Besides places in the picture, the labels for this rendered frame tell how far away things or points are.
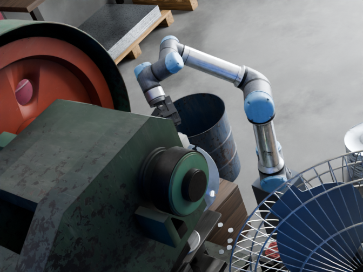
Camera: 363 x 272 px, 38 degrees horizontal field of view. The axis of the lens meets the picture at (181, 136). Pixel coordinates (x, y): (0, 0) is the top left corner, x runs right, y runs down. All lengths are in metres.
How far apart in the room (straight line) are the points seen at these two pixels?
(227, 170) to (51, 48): 1.69
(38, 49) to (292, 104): 2.32
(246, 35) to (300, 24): 0.46
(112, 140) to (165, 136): 0.17
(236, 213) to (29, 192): 1.66
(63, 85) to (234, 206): 1.28
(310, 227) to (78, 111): 0.80
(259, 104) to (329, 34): 2.44
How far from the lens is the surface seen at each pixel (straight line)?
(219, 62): 2.18
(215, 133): 3.05
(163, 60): 2.04
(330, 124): 3.58
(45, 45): 1.86
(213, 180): 2.05
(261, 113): 2.11
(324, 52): 4.27
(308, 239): 1.10
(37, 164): 1.49
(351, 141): 3.08
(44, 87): 1.91
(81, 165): 1.40
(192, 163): 1.44
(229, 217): 2.85
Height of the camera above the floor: 2.31
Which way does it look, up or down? 37 degrees down
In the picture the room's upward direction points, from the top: 22 degrees counter-clockwise
